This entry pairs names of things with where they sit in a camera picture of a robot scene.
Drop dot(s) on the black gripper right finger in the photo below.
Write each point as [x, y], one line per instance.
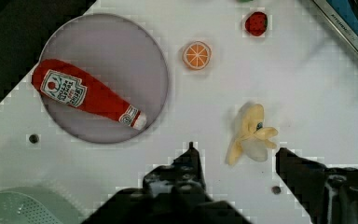
[306, 180]

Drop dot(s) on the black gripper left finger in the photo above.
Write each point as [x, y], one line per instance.
[185, 170]

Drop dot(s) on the peeled toy banana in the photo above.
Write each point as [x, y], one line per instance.
[253, 138]

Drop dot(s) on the toy toaster oven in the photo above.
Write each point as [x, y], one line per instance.
[342, 15]

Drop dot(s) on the toy orange slice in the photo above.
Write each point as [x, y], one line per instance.
[197, 55]

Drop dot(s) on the grey round plate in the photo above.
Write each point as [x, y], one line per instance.
[124, 57]

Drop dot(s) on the red plush ketchup bottle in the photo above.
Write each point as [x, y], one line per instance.
[74, 87]

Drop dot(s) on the green oval colander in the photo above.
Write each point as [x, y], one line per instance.
[34, 205]

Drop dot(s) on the dark red toy strawberry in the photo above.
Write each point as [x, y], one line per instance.
[256, 24]

